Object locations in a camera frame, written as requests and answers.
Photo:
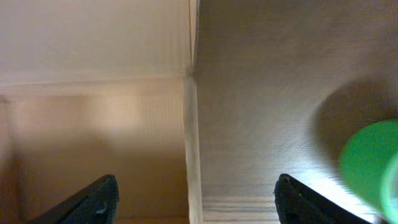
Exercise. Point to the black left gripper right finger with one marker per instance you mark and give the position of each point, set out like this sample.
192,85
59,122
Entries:
297,203

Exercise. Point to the brown cardboard box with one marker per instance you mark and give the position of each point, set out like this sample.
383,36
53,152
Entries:
99,90

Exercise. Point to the green tape roll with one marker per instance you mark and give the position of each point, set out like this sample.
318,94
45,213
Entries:
368,166

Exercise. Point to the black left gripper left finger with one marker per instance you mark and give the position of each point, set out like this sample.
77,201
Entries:
95,204

